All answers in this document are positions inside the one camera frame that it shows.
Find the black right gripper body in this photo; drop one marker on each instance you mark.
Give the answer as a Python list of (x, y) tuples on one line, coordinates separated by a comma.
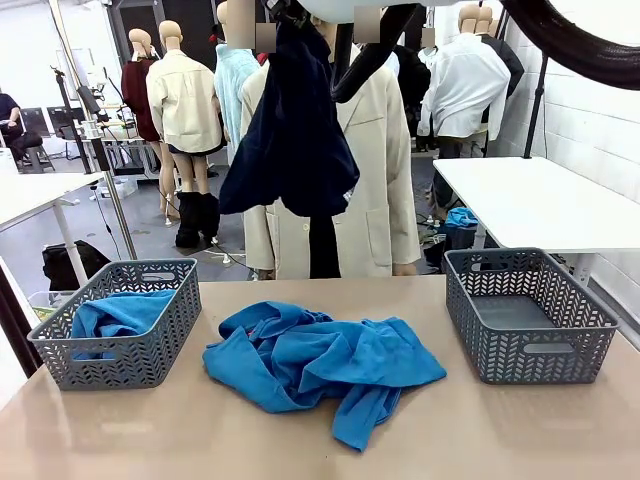
[(287, 11)]

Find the grey plastic lattice basket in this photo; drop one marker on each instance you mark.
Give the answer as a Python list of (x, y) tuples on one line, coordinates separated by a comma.
[(525, 360), (125, 365)]

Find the mannequin with light blue shirt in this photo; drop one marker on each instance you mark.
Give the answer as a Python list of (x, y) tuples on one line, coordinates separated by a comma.
[(232, 85)]

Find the white rounded table top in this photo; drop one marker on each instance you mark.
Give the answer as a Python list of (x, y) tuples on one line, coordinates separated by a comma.
[(540, 200)]

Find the mannequin with cream jacket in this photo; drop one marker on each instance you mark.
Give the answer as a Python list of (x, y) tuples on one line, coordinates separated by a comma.
[(185, 100)]

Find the silver metal pole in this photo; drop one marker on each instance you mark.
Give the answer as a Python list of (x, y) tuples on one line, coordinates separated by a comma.
[(112, 190)]

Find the black light stand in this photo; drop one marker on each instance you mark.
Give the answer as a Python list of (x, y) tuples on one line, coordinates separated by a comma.
[(536, 110)]

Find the mannequin with white shirt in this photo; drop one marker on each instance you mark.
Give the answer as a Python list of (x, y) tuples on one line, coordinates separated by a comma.
[(465, 85)]

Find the dark stool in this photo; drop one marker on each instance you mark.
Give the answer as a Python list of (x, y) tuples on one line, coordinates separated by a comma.
[(40, 157)]

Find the person's left hand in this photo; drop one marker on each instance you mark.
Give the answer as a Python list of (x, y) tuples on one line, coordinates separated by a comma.
[(405, 270)]

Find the navy blue garment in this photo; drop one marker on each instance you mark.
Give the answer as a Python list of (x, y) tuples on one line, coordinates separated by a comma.
[(295, 140)]

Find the person's right hand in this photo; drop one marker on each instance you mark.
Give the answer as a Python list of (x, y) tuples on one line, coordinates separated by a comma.
[(266, 275)]

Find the blue cloth heap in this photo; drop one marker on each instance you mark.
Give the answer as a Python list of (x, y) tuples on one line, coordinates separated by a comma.
[(461, 217)]

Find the seated person in dark clothes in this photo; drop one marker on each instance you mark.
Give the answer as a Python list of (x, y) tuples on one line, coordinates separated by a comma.
[(10, 120)]

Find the black frame beam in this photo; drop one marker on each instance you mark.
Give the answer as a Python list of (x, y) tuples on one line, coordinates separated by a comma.
[(17, 325)]

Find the mannequin with maroon top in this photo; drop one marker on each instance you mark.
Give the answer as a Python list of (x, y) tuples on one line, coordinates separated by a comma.
[(135, 95)]

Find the black computer monitor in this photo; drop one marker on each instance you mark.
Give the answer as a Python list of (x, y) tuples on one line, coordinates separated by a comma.
[(35, 121)]

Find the white table leg frame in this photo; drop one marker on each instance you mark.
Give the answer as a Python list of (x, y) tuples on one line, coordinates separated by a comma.
[(587, 267)]

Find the white board panel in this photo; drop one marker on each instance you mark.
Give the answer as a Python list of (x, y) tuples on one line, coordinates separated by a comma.
[(9, 370)]

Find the mannequin with black jacket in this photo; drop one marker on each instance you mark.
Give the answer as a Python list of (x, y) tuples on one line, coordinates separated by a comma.
[(510, 65)]

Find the white rectangular table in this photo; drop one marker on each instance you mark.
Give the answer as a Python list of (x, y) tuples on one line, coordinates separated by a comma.
[(35, 192)]

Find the black tripod with camera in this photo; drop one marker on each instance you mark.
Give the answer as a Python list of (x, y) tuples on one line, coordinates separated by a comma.
[(87, 100)]

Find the black bag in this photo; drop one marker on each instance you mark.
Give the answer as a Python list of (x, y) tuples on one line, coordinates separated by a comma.
[(65, 262)]

